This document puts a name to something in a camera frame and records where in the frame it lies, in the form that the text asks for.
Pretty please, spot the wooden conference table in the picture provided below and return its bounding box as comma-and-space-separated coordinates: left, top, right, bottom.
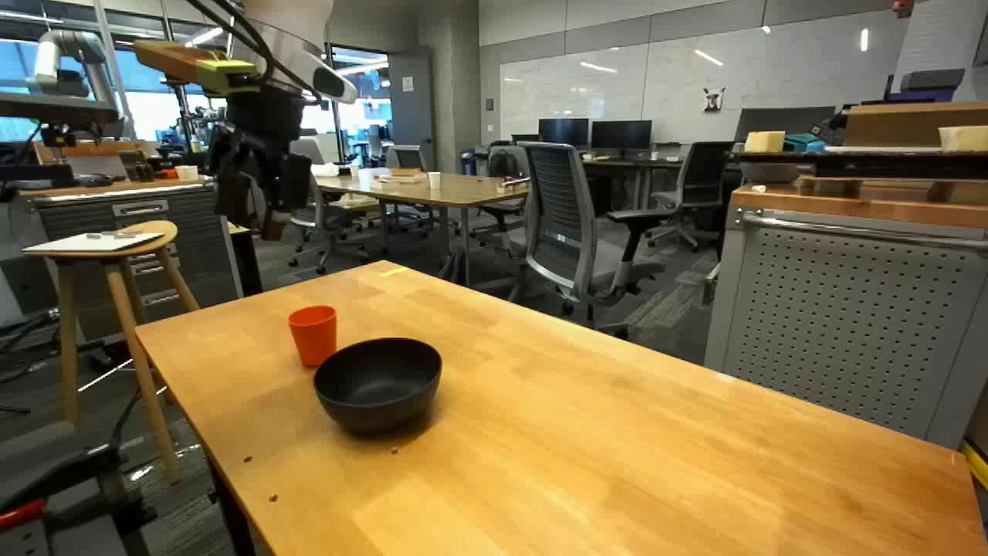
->
313, 166, 533, 283

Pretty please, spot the pale foam block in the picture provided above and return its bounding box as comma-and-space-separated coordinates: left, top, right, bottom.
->
936, 122, 988, 153

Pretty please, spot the grey perforated metal cabinet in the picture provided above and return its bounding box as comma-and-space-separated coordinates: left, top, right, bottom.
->
704, 182, 988, 452

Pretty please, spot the orange plastic cup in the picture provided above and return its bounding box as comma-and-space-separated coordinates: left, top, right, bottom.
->
289, 304, 339, 371

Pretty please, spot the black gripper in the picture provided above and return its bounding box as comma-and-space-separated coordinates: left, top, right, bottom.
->
209, 84, 319, 234

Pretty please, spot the grey drawer cabinet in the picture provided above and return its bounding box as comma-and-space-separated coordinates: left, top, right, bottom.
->
19, 175, 248, 342

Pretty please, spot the grey door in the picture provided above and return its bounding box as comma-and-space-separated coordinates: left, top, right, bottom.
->
386, 48, 438, 148

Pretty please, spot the wall whiteboard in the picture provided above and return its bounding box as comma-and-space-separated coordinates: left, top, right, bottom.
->
497, 8, 912, 148

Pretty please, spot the small cardboard box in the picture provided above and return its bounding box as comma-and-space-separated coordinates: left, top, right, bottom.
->
742, 127, 791, 157

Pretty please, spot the white flat board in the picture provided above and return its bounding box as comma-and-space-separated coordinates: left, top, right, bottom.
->
21, 225, 168, 260

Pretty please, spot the white cylinder lamp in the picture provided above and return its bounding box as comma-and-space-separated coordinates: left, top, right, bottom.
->
32, 35, 66, 89

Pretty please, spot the white office chair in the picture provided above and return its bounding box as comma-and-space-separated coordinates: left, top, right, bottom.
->
289, 135, 386, 273

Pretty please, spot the wooden crate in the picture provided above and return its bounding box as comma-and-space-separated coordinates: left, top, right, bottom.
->
843, 98, 988, 148

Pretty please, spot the dark mesh office chair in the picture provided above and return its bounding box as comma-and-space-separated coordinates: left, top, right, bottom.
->
479, 141, 530, 237

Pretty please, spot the black office chair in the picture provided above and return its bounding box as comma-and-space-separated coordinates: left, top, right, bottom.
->
651, 140, 734, 253

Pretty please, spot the grey mesh office chair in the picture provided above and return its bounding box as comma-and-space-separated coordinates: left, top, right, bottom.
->
509, 140, 679, 325

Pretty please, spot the dark laptop screen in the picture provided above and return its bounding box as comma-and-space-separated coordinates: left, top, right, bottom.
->
731, 104, 840, 146

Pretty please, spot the round wooden stool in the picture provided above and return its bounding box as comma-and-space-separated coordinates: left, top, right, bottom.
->
26, 215, 204, 488

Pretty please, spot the red tool handle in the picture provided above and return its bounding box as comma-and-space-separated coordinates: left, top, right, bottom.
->
0, 497, 49, 534

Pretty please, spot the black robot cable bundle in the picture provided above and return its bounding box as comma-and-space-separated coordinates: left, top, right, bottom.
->
183, 0, 319, 98

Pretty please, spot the wide black computer monitor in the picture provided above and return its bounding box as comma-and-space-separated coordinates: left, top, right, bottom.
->
589, 118, 654, 153

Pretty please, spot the black bowl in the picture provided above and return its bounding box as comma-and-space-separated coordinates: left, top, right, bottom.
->
313, 338, 446, 437

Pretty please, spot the small black computer monitor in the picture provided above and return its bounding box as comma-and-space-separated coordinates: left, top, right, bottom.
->
538, 114, 593, 148

